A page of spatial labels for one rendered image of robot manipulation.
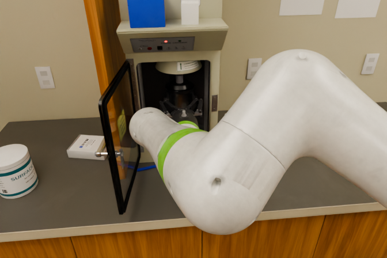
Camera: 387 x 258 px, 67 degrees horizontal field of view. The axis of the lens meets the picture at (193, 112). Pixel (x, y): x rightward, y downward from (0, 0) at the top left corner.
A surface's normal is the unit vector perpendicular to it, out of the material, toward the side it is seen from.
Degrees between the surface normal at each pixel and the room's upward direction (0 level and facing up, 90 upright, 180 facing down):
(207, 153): 32
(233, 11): 90
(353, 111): 50
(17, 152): 0
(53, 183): 0
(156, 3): 90
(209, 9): 90
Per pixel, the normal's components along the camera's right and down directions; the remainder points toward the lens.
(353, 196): -0.01, -0.87
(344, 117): -0.04, -0.01
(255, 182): 0.38, 0.04
